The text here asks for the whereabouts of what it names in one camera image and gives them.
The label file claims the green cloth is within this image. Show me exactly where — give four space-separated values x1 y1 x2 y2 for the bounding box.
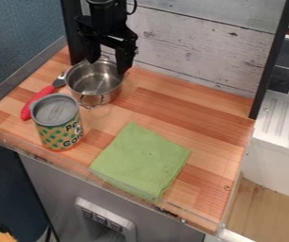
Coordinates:
87 121 193 203

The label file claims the red-handled spoon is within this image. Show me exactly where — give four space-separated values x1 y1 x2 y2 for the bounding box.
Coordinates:
19 71 71 122

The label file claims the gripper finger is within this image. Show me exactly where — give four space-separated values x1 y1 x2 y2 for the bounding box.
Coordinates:
113 43 137 77
82 36 103 64

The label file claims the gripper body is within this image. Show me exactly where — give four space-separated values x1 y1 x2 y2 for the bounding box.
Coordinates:
72 14 140 50

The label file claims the white cabinet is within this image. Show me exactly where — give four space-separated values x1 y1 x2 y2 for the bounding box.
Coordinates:
240 89 289 202

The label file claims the green dotted can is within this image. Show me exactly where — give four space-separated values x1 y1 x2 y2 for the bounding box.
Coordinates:
29 93 86 152

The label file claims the silver pot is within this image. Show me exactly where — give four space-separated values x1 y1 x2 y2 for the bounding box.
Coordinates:
63 58 126 111

